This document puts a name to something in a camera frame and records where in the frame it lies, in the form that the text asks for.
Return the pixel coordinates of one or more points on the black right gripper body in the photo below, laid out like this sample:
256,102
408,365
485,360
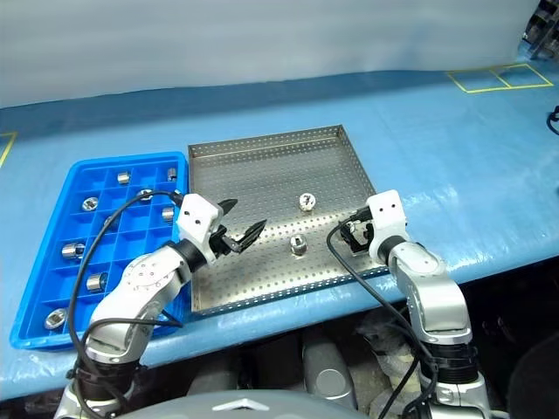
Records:
363,235

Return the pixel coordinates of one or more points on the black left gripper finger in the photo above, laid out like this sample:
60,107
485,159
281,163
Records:
228,205
253,233

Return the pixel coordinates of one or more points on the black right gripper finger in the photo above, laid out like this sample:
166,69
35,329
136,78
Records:
356,249
346,238

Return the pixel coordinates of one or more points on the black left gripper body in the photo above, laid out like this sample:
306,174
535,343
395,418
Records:
220,244

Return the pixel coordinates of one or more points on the metal nut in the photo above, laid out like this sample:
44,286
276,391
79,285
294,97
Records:
72,250
298,245

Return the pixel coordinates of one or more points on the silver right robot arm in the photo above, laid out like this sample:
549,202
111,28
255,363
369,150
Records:
436,297

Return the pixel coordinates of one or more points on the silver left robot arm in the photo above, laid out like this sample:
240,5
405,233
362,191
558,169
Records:
144,270

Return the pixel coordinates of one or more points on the blue compartment tray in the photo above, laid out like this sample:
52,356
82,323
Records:
43,270

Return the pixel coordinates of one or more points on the perforated metal tray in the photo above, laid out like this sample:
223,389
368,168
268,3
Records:
271,174

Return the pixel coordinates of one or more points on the white wrapped bundle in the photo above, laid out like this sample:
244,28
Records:
380,336

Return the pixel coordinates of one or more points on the blue plastic table cover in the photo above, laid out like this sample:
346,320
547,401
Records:
436,174

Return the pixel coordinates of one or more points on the grey rounded cylinder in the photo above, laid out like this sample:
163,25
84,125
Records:
327,371
214,379

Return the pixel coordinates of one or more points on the grey robot torso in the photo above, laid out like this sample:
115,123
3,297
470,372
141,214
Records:
262,408

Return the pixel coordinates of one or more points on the black rounded shape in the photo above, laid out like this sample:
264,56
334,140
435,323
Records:
537,379

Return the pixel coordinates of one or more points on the dark cluttered shelf rack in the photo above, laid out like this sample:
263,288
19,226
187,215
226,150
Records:
541,26

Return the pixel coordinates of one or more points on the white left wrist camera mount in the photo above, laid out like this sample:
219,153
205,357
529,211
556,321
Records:
196,214

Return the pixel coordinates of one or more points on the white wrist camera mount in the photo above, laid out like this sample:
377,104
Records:
386,209
196,214

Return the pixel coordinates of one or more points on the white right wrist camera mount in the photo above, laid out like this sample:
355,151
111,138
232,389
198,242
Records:
386,209

